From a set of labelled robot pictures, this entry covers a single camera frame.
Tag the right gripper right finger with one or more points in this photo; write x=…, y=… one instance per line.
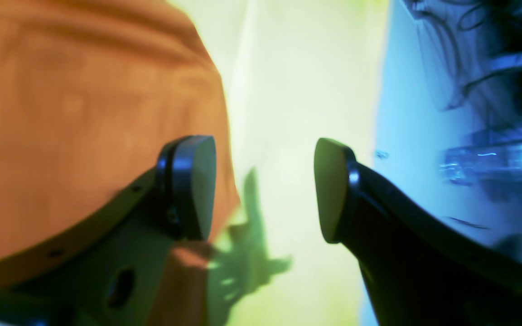
x=416, y=270

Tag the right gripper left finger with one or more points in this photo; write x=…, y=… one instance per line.
x=106, y=270

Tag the yellow table cloth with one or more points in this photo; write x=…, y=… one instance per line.
x=293, y=71

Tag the white power strip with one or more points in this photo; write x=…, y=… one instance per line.
x=496, y=162

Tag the orange T-shirt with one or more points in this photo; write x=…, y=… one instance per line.
x=90, y=90

